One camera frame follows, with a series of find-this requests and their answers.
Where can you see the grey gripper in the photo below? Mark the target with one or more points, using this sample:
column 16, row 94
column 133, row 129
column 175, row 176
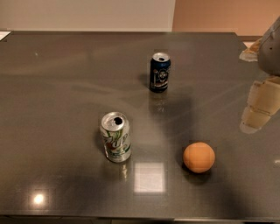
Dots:
column 270, row 53

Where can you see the silver green 7up can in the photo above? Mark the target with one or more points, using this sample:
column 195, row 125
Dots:
column 115, row 132

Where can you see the orange fruit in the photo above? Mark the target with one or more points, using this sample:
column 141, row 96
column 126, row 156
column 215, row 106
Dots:
column 199, row 157

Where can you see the blue pepsi can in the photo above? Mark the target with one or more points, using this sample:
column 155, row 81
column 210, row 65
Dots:
column 160, row 66

